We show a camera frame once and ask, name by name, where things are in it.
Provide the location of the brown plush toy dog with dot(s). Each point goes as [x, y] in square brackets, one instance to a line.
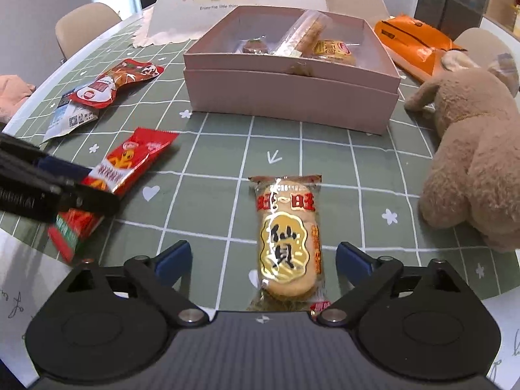
[467, 162]

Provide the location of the small dark round snack packet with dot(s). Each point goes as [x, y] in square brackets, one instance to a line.
[254, 46]

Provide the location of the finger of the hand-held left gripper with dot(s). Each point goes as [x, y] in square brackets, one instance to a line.
[61, 168]
[93, 203]

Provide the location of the pink cardboard box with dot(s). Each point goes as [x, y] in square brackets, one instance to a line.
[284, 97]

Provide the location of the blue and white snack packet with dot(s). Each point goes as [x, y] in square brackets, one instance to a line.
[67, 122]

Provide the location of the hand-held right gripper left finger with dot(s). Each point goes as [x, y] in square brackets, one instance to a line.
[174, 260]

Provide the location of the green checked tablecloth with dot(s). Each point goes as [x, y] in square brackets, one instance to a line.
[365, 162]

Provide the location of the white cartoon food cover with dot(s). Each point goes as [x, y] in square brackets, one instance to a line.
[183, 8]

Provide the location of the long clear cake packet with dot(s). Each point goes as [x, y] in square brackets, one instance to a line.
[300, 32]

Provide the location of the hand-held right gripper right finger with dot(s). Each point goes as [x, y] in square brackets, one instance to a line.
[353, 258]

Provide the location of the red and white snack packet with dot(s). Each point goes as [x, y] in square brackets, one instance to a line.
[101, 89]

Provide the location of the beige chair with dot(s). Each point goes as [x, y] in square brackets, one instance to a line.
[85, 24]
[483, 44]

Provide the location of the rice cracker packet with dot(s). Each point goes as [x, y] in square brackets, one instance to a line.
[288, 243]

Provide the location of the pink cloth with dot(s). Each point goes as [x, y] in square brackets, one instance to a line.
[12, 95]

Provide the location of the orange snack bag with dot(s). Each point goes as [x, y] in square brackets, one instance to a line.
[406, 40]

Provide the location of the small clear pastry packet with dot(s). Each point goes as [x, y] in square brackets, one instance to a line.
[333, 51]

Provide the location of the long red snack packet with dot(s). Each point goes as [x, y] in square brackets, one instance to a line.
[130, 154]

